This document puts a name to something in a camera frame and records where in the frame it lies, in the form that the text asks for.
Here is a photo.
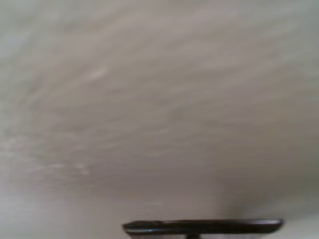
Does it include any black light switch plate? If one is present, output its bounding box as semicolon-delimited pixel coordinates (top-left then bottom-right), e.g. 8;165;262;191
122;218;284;239

